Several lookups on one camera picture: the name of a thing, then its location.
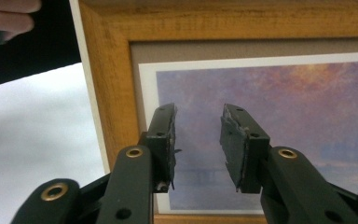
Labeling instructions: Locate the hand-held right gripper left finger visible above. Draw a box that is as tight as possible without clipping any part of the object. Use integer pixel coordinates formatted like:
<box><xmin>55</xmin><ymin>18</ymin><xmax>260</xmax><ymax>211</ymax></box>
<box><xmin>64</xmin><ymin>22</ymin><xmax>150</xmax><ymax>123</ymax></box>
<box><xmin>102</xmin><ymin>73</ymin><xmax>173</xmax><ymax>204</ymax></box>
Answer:
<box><xmin>138</xmin><ymin>103</ymin><xmax>179</xmax><ymax>194</ymax></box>

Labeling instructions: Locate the wooden picture frame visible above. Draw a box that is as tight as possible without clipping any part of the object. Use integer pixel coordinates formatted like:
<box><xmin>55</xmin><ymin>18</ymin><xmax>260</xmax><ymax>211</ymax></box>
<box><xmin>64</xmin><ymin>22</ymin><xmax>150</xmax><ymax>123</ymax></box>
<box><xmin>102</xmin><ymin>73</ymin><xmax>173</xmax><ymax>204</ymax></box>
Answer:
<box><xmin>69</xmin><ymin>0</ymin><xmax>358</xmax><ymax>224</ymax></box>

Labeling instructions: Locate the white table mat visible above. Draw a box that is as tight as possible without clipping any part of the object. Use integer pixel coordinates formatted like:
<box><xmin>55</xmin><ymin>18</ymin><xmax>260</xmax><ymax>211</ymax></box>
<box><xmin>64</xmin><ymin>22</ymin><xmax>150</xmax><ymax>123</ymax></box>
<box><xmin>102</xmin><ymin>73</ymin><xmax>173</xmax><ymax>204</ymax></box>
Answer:
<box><xmin>0</xmin><ymin>62</ymin><xmax>112</xmax><ymax>224</ymax></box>

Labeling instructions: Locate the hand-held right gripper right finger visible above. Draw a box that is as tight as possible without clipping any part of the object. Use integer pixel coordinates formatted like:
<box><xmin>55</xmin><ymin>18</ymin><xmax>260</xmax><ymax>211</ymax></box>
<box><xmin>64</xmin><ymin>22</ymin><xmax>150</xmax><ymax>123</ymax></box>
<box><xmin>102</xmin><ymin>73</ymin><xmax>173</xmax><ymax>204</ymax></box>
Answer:
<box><xmin>219</xmin><ymin>103</ymin><xmax>271</xmax><ymax>194</ymax></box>

